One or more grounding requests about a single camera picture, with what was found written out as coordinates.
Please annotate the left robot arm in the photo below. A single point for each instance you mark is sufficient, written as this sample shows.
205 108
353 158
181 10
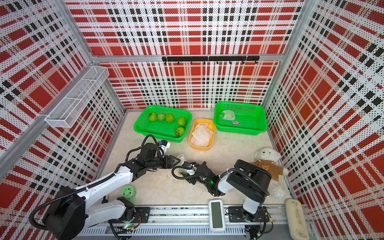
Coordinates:
73 210

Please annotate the yellow tray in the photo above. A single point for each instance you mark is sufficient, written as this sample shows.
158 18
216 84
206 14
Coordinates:
202 134

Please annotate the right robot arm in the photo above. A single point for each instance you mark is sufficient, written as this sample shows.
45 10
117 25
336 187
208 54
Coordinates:
248 179

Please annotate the plush toy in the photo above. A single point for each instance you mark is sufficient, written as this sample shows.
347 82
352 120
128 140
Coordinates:
268 159

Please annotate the black hook rail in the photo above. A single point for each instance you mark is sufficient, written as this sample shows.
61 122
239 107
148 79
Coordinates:
217 59

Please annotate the custard apple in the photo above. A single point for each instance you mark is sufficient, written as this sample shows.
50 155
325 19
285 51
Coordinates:
182 121
170 118
179 132
153 117

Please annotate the white timer device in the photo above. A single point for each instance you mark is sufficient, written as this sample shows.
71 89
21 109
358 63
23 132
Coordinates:
217 216

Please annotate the clear wall shelf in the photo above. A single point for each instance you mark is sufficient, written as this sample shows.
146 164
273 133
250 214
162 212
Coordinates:
68 110

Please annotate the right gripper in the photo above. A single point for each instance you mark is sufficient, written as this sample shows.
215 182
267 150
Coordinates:
189 179

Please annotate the green basket with apples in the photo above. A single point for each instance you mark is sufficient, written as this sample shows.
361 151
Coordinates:
161 129

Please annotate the empty green basket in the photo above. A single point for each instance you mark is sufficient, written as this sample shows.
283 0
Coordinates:
250 119

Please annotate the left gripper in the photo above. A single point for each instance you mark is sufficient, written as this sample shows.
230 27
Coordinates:
171 161

